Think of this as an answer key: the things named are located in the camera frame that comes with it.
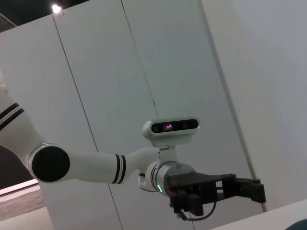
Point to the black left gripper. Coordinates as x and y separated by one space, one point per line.
192 189

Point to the dark teal insulated bag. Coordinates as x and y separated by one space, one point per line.
298 226

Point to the white partition board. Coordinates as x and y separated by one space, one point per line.
120 83

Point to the ceiling lamp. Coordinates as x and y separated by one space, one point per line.
56 8

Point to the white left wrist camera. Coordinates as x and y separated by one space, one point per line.
170 130

